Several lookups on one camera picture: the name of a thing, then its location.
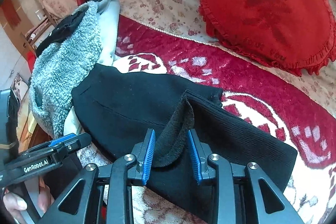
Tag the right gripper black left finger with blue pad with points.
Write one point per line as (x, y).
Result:
(102, 194)

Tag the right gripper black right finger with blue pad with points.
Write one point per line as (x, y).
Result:
(240, 193)

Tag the floral bed sheet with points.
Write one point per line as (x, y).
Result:
(181, 18)

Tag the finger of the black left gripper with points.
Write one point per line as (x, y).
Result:
(42, 158)

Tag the black garment on jacket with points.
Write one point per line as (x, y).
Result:
(64, 29)

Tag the red and white blanket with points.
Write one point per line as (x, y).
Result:
(256, 96)

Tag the black knit pants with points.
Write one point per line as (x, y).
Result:
(117, 109)

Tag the grey fleece jacket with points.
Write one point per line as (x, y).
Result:
(63, 65)

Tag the red heart-shaped pillow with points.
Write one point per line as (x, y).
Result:
(292, 35)

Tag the person's left hand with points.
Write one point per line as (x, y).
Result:
(15, 204)

